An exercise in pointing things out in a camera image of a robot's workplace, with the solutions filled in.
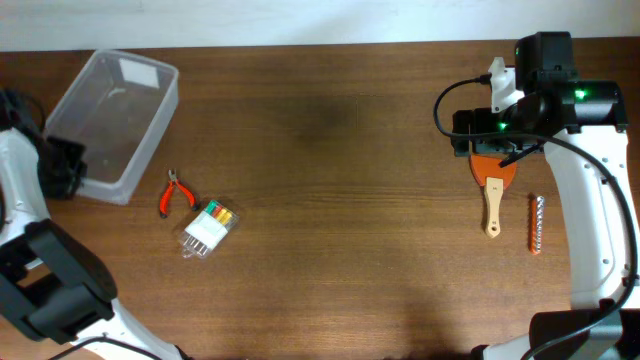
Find left black cable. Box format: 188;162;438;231
44;335;166;360

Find orange bit holder strip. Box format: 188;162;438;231
528;195;545;255

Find red handled pliers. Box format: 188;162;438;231
159;169;200;219

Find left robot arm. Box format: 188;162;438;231
1;90;187;359

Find right black cable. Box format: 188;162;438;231
432;73;640;360

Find black cable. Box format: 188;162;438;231
44;335;166;360
432;73;640;360

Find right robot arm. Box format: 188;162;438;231
449;32;639;359

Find clear plastic container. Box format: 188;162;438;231
44;50;179;205

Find orange scraper wooden handle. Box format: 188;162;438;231
469;155;517;238

